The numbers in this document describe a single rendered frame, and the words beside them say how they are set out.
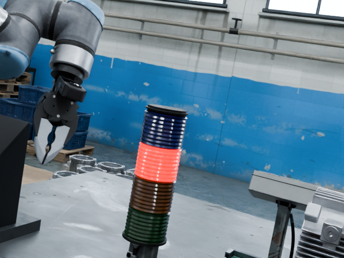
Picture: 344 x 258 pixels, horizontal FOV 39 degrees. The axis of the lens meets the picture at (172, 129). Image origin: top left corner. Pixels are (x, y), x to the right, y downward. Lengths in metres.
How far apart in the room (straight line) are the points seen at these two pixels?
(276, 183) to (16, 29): 0.65
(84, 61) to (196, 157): 5.87
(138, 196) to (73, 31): 0.52
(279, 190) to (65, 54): 0.56
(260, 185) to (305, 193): 0.10
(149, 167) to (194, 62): 6.27
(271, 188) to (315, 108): 5.31
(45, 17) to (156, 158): 0.55
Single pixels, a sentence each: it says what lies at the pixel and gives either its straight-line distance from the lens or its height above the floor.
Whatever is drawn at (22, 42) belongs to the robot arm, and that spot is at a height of 1.27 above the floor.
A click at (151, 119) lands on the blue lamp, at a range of 0.65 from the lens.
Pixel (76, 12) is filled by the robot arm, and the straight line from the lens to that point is 1.12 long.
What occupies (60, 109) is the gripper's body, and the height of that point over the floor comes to 1.15.
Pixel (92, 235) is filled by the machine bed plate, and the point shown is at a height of 0.80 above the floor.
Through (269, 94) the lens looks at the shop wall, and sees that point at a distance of 6.54.
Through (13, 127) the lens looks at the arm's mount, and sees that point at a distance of 1.25.
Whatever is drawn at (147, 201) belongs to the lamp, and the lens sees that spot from 0.67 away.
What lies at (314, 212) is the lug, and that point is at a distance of 0.85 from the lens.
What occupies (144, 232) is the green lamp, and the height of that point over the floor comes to 1.05.
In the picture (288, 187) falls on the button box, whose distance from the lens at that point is 1.13.
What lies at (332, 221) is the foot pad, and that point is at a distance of 0.85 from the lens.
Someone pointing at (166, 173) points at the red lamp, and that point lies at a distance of 0.66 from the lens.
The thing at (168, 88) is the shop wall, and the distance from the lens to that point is 7.05.
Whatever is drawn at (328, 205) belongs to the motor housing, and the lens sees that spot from 0.88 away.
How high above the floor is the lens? 1.27
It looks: 6 degrees down
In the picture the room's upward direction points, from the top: 10 degrees clockwise
